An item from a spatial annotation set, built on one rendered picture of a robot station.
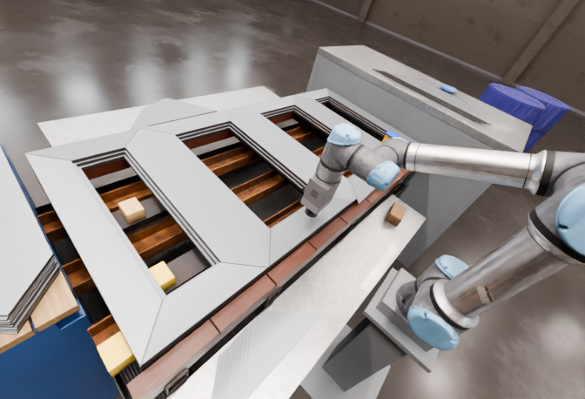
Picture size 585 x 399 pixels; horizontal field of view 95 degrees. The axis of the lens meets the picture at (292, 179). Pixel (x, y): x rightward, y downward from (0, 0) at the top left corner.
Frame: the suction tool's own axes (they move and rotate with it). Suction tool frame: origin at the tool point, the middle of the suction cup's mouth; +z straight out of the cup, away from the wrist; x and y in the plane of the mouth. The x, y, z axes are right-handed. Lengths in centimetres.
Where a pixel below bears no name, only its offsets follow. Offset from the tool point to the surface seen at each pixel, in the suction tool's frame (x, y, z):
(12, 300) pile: -27, 66, 4
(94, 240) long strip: -32, 50, 4
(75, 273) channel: -38, 55, 21
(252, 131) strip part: -48, -20, 4
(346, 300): 24.7, 2.1, 20.8
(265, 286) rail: 5.6, 25.7, 6.2
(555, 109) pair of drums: 92, -366, 2
